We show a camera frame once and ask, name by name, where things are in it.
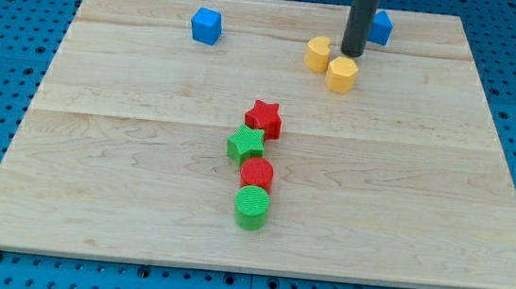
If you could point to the red star block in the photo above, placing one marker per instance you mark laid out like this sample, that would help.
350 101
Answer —
265 116

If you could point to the yellow hexagon block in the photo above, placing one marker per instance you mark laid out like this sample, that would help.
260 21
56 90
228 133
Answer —
341 75

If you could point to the green star block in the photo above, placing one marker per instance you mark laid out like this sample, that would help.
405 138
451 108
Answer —
244 144

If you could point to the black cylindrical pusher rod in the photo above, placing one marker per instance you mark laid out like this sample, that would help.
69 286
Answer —
358 27

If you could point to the green cylinder block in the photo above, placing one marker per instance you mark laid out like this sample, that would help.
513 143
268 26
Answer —
251 207

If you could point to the red cylinder block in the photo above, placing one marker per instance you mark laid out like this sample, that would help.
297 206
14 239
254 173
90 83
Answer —
257 172

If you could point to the blue triangle block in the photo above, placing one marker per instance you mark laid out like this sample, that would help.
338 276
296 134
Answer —
381 28

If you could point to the wooden board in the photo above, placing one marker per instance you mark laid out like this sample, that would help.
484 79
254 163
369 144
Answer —
400 182

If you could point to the blue cube block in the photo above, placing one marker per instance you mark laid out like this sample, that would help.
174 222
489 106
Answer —
206 26

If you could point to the yellow crescent block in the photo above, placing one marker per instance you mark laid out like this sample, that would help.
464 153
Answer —
316 56

